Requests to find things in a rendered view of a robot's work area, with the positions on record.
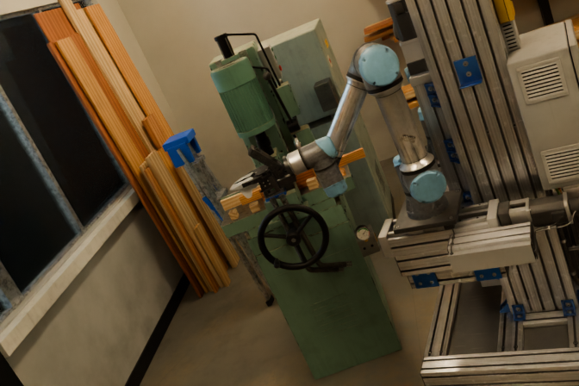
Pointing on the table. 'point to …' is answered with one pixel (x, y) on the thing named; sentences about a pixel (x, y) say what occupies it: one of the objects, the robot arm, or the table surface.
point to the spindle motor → (243, 97)
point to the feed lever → (283, 106)
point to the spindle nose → (264, 143)
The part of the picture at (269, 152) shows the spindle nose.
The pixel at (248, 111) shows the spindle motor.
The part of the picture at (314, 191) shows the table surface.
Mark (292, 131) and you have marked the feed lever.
